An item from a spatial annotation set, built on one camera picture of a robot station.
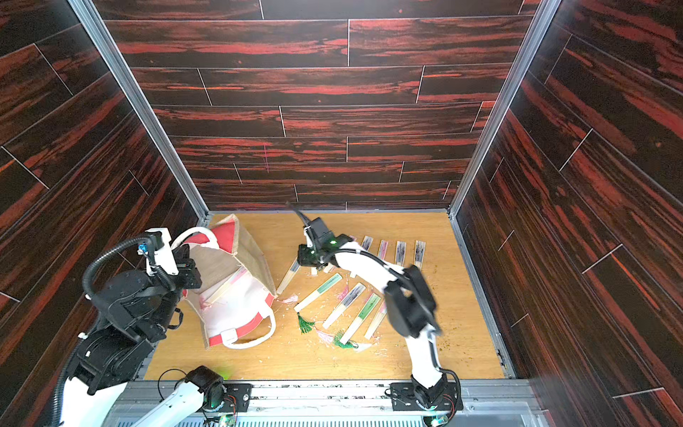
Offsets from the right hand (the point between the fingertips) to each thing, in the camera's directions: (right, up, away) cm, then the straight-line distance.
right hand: (305, 253), depth 90 cm
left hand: (-22, +4, -30) cm, 37 cm away
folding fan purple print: (+37, +1, +16) cm, 40 cm away
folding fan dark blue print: (+44, 0, +15) cm, 47 cm away
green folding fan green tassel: (+14, -28, -6) cm, 31 cm away
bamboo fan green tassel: (0, -23, -2) cm, 23 cm away
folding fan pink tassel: (+30, +2, +18) cm, 35 cm away
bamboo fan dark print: (+17, -14, +4) cm, 23 cm away
